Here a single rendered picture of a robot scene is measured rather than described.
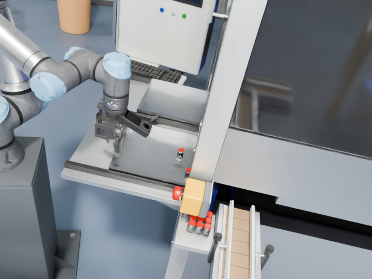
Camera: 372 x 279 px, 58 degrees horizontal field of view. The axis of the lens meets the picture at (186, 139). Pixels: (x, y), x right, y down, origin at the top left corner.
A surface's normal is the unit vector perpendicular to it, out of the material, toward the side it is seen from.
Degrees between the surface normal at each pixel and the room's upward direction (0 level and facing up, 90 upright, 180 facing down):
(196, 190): 0
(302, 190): 90
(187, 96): 0
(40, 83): 90
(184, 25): 90
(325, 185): 90
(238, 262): 0
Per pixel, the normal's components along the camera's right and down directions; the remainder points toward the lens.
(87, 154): 0.16, -0.76
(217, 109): -0.15, 0.61
